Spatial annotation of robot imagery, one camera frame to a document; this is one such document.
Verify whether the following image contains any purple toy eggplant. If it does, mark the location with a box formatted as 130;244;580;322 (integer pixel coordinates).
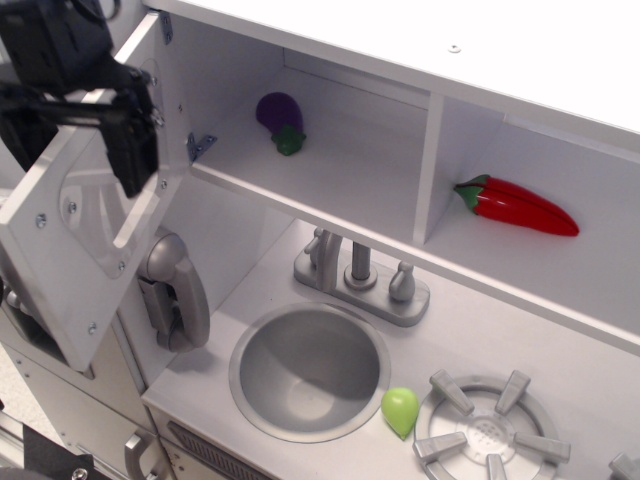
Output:
255;92;306;156

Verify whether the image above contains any grey toy telephone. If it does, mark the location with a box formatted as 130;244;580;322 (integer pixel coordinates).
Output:
137;228;210;353

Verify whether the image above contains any white toy kitchen cabinet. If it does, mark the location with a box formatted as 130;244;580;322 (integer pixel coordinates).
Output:
4;1;639;479

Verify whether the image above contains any grey toy stove burner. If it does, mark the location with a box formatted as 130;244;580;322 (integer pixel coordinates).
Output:
413;370;571;479

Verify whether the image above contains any red toy chili pepper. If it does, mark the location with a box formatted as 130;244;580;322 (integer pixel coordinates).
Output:
453;174;580;237

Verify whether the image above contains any white microwave door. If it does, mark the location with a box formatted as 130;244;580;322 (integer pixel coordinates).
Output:
1;12;175;371

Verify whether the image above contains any green toy pear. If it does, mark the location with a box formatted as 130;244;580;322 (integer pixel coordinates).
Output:
381;387;420;440

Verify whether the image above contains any round metal sink bowl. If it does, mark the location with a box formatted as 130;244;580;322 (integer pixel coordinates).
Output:
229;302;391;443

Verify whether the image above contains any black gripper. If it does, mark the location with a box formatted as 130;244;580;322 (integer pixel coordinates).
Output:
1;29;159;198

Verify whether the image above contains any grey toy faucet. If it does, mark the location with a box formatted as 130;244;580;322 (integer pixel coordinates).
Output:
294;227;430;328

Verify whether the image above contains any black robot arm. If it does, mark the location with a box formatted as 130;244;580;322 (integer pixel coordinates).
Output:
1;1;159;198

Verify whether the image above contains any grey oven door handle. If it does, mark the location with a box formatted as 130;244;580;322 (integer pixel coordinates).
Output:
124;434;157;480

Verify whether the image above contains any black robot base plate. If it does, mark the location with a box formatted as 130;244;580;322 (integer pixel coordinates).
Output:
1;412;101;479

